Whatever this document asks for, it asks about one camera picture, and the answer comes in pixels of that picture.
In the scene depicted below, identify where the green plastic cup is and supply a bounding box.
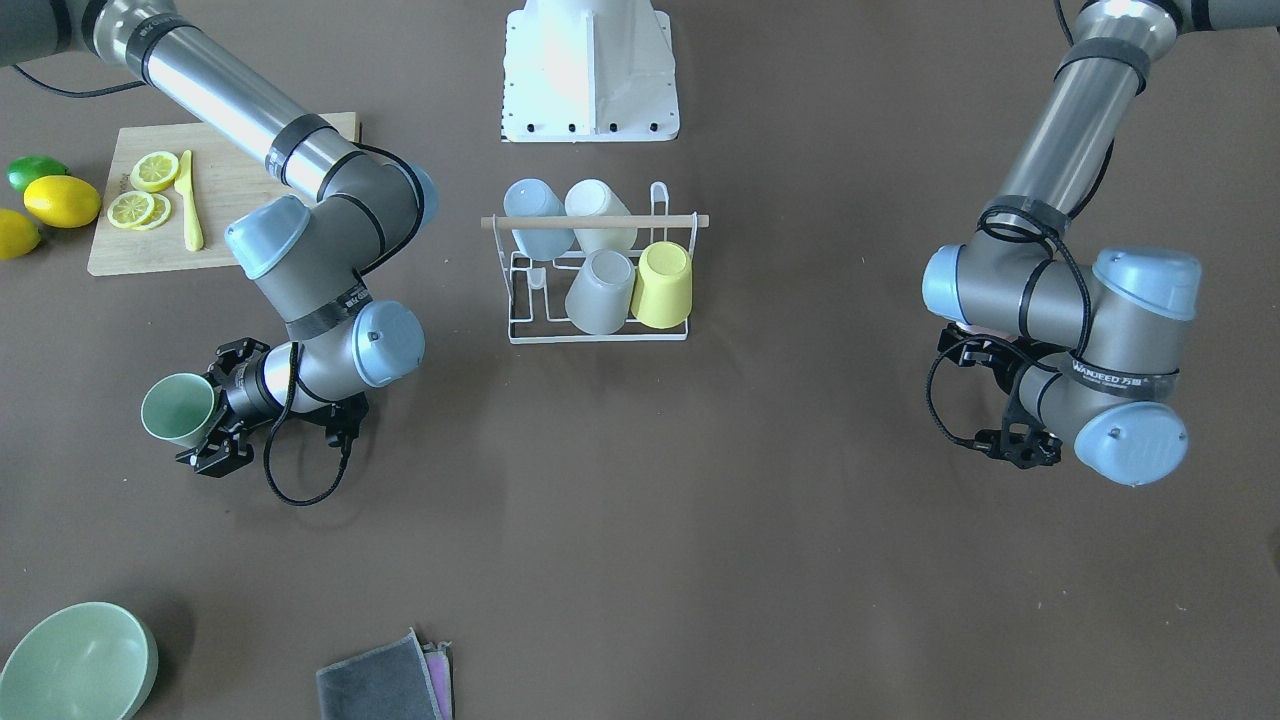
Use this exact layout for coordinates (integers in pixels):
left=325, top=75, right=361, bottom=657
left=140, top=373, right=219, bottom=448

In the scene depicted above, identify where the green lime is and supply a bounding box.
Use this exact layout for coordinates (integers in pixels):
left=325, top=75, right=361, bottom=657
left=6, top=154, right=69, bottom=193

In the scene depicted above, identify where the grey folded cloth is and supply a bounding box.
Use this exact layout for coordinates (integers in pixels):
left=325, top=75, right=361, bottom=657
left=316, top=630, right=456, bottom=719

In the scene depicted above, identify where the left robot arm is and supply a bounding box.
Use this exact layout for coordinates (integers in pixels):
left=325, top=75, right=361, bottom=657
left=922, top=1, right=1279, bottom=486

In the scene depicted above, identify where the light blue plastic cup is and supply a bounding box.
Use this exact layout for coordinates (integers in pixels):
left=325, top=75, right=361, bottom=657
left=503, top=178, right=577, bottom=263

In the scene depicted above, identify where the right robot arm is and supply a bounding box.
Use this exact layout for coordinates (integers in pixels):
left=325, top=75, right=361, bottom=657
left=3, top=1, right=438, bottom=477

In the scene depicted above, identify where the cream plastic cup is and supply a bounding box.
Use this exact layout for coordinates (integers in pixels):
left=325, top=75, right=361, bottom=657
left=564, top=178, right=637, bottom=255

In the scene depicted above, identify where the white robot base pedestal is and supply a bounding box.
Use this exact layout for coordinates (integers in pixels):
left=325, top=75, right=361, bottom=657
left=500, top=1, right=681, bottom=143

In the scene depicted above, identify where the yellow lemon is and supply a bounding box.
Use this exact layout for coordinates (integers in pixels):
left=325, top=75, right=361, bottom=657
left=0, top=208, right=42, bottom=261
left=23, top=176, right=102, bottom=229

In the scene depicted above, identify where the yellow plastic cup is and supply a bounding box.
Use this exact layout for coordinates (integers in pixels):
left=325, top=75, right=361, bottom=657
left=630, top=241, right=692, bottom=329

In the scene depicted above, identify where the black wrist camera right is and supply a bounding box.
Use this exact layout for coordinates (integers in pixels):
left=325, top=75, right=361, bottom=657
left=320, top=393, right=370, bottom=454

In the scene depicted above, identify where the white wire cup holder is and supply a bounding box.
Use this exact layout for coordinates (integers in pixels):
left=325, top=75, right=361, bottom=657
left=481, top=179, right=710, bottom=345

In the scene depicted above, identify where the green bowl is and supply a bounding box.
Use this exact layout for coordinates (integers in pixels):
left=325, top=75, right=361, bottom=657
left=1, top=602, right=159, bottom=719

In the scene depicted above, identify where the wooden cutting board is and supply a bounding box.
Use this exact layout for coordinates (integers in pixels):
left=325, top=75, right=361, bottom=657
left=87, top=111, right=362, bottom=278

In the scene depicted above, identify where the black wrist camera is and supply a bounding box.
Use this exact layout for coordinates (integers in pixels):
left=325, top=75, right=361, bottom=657
left=320, top=393, right=370, bottom=454
left=937, top=322, right=991, bottom=368

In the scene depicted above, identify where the grey plastic cup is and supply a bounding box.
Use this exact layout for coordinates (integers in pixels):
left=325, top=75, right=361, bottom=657
left=564, top=249, right=636, bottom=334

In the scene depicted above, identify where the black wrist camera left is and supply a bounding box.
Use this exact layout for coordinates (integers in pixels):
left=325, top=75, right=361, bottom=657
left=937, top=322, right=991, bottom=368

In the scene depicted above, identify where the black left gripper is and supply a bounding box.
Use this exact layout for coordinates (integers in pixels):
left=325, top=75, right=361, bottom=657
left=961, top=334, right=1062, bottom=470

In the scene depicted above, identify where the yellow plastic knife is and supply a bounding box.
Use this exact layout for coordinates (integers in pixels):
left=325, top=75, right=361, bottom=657
left=174, top=149, right=205, bottom=252

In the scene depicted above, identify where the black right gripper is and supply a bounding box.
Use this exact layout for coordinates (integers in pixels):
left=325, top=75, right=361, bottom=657
left=175, top=338, right=273, bottom=478

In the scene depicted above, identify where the lemon slice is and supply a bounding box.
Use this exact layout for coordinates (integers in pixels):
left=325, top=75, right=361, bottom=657
left=105, top=190, right=157, bottom=231
left=128, top=151, right=180, bottom=193

